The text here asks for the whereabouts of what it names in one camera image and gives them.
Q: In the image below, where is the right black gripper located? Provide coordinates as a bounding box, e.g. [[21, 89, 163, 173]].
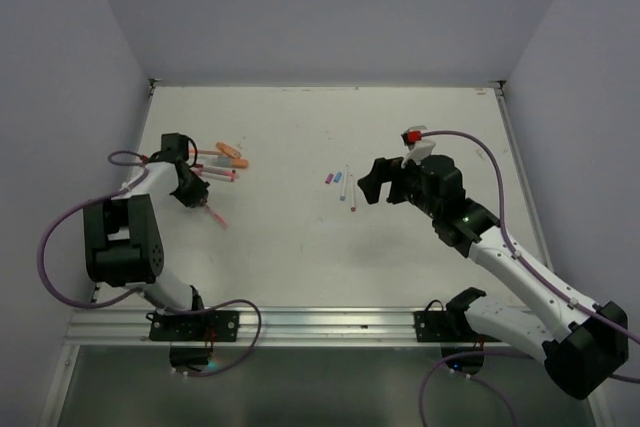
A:
[[358, 148, 441, 218]]

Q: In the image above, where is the red pen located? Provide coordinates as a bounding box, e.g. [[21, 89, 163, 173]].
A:
[[202, 203, 228, 229], [189, 149, 224, 156]]

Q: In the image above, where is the pink capped pen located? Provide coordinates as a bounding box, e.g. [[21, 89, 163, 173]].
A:
[[201, 170, 237, 182]]

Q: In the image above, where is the white purple pen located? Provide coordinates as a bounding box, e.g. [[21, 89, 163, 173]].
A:
[[349, 174, 357, 213]]

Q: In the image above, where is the white blue pen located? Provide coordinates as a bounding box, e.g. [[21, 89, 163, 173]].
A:
[[339, 164, 350, 202]]

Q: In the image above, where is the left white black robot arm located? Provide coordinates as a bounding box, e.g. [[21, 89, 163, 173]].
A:
[[83, 133, 209, 340]]

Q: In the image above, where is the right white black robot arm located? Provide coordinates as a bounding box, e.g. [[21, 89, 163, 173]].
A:
[[357, 155, 629, 400]]

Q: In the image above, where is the red tipped pen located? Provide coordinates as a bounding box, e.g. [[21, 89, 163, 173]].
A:
[[189, 149, 224, 156]]

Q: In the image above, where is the orange capped pen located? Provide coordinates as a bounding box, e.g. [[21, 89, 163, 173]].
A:
[[209, 156, 249, 169], [216, 142, 242, 159]]

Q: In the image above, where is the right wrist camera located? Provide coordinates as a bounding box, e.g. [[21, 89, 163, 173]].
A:
[[401, 125, 436, 168]]

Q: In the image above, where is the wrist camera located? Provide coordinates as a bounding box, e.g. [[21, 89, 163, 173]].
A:
[[401, 125, 436, 168], [160, 133, 191, 158]]

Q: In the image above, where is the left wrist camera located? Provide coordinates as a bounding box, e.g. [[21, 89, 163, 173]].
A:
[[160, 133, 191, 158]]

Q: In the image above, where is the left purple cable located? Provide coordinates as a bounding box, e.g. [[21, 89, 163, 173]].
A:
[[38, 149, 151, 308]]

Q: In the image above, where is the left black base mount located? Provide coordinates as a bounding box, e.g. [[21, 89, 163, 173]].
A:
[[146, 310, 240, 375]]

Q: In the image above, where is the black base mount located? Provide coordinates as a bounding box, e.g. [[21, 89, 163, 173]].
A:
[[146, 310, 240, 375], [413, 287, 500, 361]]

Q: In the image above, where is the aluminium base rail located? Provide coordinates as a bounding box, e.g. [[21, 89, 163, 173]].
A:
[[62, 305, 506, 348]]

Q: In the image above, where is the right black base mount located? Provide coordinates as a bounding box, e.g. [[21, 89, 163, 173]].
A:
[[413, 287, 500, 361]]

